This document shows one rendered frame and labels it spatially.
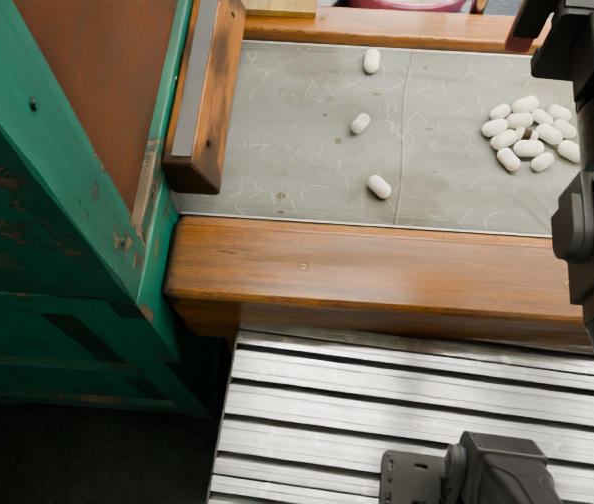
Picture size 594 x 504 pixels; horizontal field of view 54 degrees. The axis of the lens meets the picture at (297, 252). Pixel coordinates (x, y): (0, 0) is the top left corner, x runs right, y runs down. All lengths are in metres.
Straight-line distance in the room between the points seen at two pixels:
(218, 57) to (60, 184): 0.39
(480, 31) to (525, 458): 0.60
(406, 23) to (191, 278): 0.50
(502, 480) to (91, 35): 0.51
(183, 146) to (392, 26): 0.40
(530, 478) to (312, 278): 0.31
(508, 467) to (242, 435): 0.32
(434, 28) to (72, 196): 0.63
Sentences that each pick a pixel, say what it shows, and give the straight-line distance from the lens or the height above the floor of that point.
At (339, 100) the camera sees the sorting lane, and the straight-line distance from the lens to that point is 0.86.
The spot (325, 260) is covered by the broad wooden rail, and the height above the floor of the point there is 0.76.
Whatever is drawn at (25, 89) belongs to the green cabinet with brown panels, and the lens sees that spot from 0.39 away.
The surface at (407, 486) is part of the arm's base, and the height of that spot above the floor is 0.68.
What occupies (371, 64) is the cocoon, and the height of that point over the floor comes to 0.76.
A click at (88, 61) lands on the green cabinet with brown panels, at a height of 1.04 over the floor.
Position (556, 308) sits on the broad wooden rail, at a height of 0.76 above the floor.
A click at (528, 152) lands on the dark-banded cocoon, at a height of 0.76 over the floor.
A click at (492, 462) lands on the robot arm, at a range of 0.59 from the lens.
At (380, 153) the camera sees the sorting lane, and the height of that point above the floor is 0.74.
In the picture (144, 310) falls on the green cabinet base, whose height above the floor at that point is 0.81.
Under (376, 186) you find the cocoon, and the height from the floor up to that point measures 0.76.
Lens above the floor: 1.41
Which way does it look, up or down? 66 degrees down
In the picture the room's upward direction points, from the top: straight up
